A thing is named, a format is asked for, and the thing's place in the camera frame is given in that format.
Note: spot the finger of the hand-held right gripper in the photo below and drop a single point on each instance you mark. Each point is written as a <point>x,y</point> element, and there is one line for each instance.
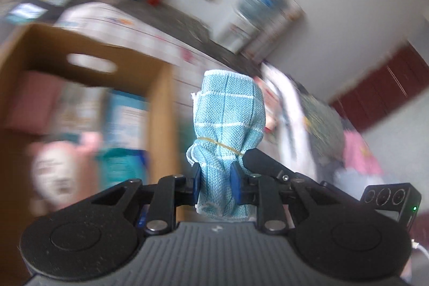
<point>261,160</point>

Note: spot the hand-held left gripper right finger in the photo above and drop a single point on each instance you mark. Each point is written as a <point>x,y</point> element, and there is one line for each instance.
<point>235,185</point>

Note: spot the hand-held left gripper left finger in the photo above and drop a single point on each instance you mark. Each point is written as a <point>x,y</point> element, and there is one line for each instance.
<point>197,185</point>

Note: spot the blue checked towel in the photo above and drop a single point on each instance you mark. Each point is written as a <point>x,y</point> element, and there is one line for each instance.
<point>228,105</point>

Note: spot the cardboard box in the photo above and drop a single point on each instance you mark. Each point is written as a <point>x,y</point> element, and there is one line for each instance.
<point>157,111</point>

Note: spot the rolled white striped towel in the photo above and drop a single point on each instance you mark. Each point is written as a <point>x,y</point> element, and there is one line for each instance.
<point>288,111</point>

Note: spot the pink cloth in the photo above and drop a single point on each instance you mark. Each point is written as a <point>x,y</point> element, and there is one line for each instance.
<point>360,152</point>

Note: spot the dark floral cloth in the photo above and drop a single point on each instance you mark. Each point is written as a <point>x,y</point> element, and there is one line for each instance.
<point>321,125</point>

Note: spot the blue white wet wipes pack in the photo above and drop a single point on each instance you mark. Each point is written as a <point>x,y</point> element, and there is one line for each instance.
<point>125,135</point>

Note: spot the dark red wooden cabinet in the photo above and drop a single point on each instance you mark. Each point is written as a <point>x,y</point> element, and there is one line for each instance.
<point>385,85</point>

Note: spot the white water dispenser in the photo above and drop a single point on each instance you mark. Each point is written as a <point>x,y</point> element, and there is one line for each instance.
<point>248,34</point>

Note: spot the pink white plush toy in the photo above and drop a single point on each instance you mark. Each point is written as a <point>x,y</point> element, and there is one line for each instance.
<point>57,168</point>

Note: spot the blue water bottle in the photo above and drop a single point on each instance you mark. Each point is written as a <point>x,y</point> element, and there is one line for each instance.
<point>264,1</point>

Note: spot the pink folded towel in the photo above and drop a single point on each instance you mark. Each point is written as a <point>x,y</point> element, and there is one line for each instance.
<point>30,98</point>

